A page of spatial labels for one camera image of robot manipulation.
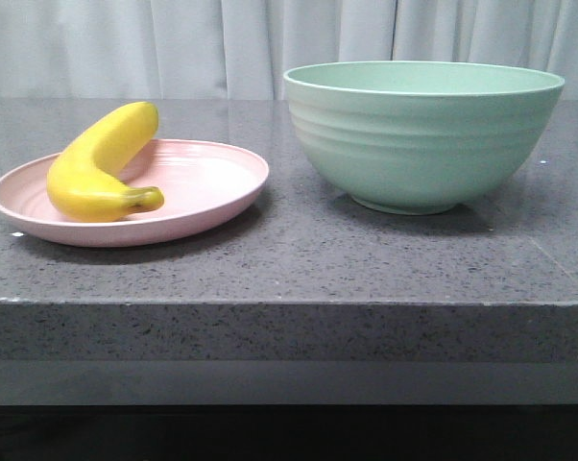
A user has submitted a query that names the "yellow banana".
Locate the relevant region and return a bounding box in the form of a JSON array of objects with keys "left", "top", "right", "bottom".
[{"left": 46, "top": 102, "right": 164, "bottom": 223}]

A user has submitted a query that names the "pink plate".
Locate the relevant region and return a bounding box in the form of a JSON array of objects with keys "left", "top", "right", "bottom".
[{"left": 0, "top": 139, "right": 269, "bottom": 247}]

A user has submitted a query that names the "green bowl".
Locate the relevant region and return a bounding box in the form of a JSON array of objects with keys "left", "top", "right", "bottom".
[{"left": 284, "top": 61, "right": 565, "bottom": 215}]

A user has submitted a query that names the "white curtain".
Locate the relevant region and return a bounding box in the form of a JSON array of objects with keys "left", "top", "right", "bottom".
[{"left": 0, "top": 1, "right": 578, "bottom": 100}]

